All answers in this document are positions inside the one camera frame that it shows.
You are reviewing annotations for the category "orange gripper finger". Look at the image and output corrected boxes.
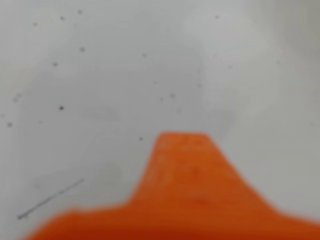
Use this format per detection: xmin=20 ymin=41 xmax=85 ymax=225
xmin=23 ymin=131 xmax=320 ymax=240

